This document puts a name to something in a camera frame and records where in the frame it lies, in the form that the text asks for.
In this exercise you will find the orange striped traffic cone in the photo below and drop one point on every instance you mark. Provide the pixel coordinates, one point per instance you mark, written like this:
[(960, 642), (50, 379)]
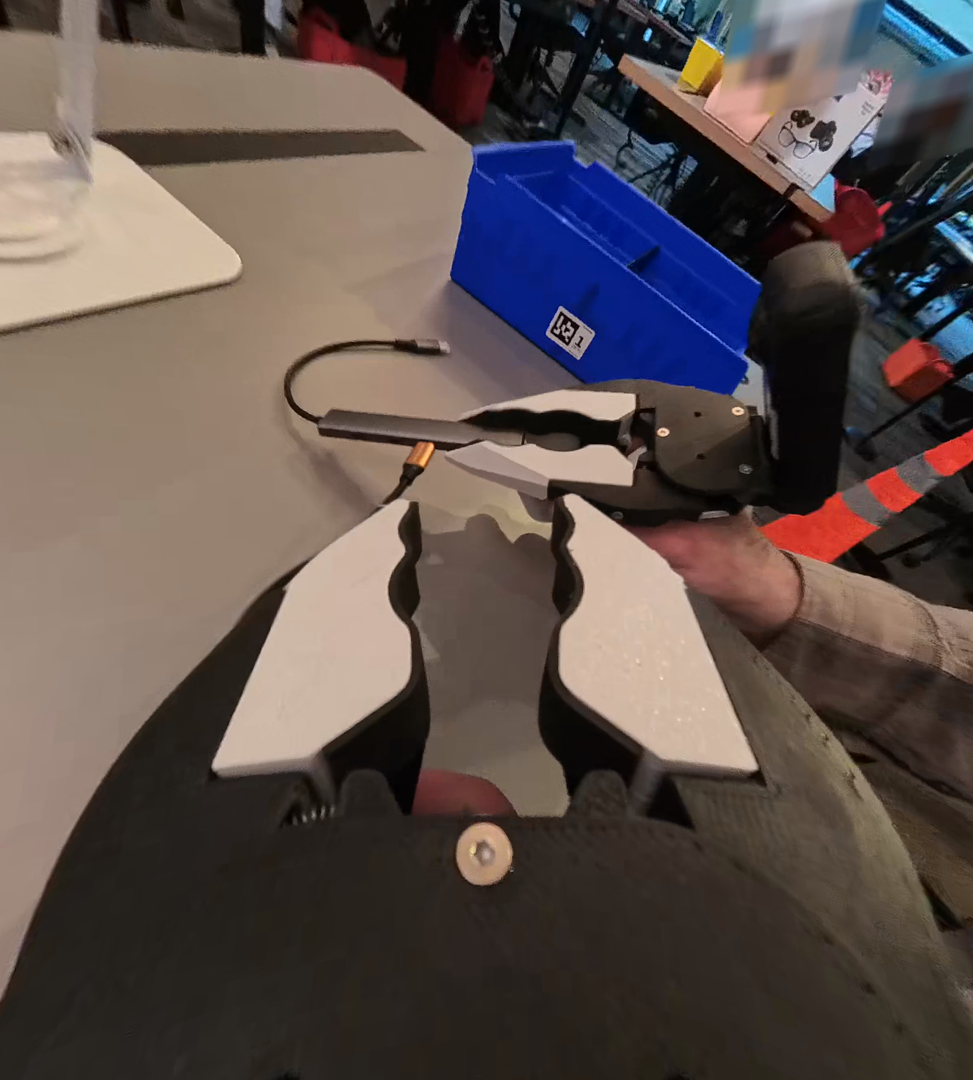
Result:
[(967, 451)]

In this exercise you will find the white box with glasses print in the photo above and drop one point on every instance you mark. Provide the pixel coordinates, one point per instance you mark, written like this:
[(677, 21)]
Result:
[(832, 126)]

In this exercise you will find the white stand with acrylic arms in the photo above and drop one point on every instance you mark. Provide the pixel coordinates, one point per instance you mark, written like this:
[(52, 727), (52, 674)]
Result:
[(115, 245)]

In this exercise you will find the pink mannequin head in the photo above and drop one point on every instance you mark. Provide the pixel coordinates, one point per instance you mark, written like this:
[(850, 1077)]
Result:
[(735, 118)]

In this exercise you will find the person's right hand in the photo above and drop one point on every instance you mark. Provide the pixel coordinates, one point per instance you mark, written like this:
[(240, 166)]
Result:
[(723, 574)]

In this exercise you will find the red office chair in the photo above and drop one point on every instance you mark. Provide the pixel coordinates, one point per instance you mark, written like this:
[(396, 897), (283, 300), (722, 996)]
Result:
[(853, 219)]

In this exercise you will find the yellow bin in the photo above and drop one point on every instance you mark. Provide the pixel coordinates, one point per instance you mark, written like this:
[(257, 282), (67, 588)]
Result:
[(700, 67)]

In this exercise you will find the person's right forearm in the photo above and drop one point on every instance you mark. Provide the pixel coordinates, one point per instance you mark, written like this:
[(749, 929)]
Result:
[(900, 675)]

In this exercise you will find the orange fabric bin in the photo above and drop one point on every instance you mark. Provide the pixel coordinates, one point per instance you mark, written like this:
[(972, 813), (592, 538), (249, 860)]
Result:
[(917, 371)]

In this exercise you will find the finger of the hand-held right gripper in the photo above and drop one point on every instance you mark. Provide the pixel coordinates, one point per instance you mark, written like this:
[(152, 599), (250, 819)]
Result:
[(562, 472), (588, 403)]

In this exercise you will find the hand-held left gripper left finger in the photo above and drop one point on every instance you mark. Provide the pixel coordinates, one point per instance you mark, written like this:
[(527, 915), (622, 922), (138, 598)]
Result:
[(326, 666)]

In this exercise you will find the large blue plastic bin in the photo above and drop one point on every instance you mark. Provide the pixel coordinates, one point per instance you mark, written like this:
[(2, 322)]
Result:
[(588, 253)]

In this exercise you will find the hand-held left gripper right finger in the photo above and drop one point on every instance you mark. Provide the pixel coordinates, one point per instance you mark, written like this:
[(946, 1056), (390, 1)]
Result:
[(647, 675)]

